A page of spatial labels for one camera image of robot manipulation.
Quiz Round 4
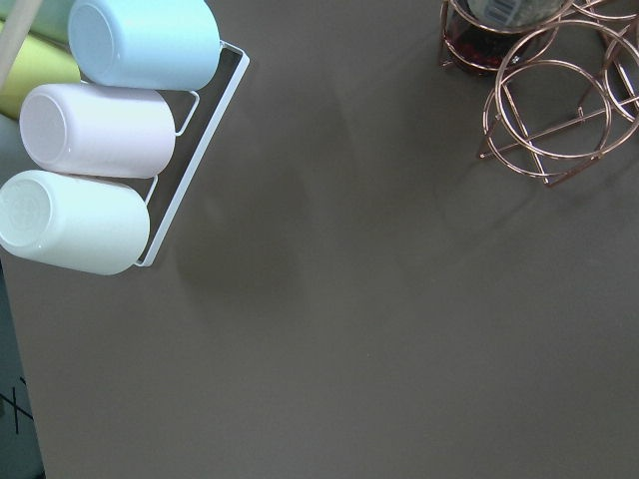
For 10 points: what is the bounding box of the pink cup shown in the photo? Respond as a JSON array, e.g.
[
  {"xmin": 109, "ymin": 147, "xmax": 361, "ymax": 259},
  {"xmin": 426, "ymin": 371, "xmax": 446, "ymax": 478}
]
[{"xmin": 19, "ymin": 83, "xmax": 177, "ymax": 179}]

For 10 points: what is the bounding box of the mint white cup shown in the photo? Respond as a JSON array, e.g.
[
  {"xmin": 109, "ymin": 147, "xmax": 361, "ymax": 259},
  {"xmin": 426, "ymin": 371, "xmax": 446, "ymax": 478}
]
[{"xmin": 1, "ymin": 170, "xmax": 150, "ymax": 275}]

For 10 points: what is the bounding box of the tea bottle front left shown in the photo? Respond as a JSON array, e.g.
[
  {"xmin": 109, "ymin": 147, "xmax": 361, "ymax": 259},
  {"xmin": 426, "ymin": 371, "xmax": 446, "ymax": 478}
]
[{"xmin": 439, "ymin": 0, "xmax": 572, "ymax": 76}]

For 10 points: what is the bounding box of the white wire cup rack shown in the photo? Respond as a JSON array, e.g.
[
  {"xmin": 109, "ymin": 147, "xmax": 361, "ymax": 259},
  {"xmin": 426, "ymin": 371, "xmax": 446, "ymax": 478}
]
[{"xmin": 131, "ymin": 41, "xmax": 250, "ymax": 267}]

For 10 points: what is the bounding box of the yellow green cup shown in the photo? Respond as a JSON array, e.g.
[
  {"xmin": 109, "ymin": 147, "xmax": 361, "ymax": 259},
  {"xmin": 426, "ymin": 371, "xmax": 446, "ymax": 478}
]
[{"xmin": 1, "ymin": 33, "xmax": 81, "ymax": 119}]

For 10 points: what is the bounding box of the light blue cup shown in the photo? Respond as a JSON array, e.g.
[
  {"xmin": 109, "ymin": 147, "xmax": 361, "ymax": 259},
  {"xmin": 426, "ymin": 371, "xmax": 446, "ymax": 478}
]
[{"xmin": 68, "ymin": 1, "xmax": 222, "ymax": 91}]

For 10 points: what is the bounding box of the copper wire bottle rack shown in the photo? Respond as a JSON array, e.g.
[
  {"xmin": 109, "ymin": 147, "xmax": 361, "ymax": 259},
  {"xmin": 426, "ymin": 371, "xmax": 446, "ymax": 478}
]
[{"xmin": 438, "ymin": 0, "xmax": 639, "ymax": 189}]

